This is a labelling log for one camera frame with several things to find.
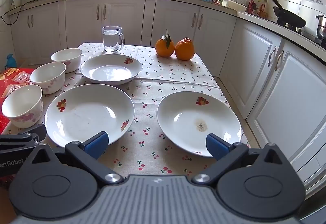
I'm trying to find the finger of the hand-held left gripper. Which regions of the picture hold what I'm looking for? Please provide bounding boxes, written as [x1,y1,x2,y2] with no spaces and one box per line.
[0,124,47,149]

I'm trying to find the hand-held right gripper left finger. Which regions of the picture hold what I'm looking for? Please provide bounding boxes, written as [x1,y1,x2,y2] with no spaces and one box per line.
[31,131,125,185]

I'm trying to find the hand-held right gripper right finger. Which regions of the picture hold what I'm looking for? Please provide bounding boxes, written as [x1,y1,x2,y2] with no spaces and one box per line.
[192,133,285,185]

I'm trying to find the white bowl with pink flowers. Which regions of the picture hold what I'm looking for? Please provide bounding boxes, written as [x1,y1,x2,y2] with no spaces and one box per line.
[1,84,43,129]
[50,48,83,73]
[30,62,67,94]

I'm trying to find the white fruit-print plate with stain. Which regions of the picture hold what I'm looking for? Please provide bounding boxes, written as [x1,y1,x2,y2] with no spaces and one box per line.
[156,91,242,157]

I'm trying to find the red cardboard box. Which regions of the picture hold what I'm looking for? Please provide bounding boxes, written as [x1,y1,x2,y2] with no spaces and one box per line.
[0,68,33,128]

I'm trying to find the blue thermos jug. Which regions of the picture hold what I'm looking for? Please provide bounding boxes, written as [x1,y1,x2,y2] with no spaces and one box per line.
[6,54,17,70]

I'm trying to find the cherry print tablecloth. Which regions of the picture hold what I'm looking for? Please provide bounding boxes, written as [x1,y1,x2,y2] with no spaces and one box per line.
[6,42,251,179]

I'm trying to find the bumpy orange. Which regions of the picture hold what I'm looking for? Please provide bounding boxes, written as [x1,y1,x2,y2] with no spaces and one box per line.
[175,38,195,61]

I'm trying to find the glass mug with water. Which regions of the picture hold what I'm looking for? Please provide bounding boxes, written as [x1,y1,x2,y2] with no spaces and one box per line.
[102,26,125,53]

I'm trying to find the orange with green leaf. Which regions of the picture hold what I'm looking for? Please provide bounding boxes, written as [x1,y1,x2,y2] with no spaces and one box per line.
[155,30,175,57]

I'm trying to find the white kitchen cabinets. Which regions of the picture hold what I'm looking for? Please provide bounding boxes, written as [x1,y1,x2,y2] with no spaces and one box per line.
[10,0,326,189]

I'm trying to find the white plastic tray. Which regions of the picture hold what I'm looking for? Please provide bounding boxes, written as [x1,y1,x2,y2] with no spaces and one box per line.
[221,0,247,13]

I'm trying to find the gas stove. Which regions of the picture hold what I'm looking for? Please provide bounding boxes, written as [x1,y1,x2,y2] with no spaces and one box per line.
[276,20,326,46]

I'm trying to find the black wok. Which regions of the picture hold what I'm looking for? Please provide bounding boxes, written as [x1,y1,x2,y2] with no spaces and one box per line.
[269,0,307,29]

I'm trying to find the steel cooking pot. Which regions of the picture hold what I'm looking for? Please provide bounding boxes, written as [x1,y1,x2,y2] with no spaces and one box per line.
[315,14,326,39]

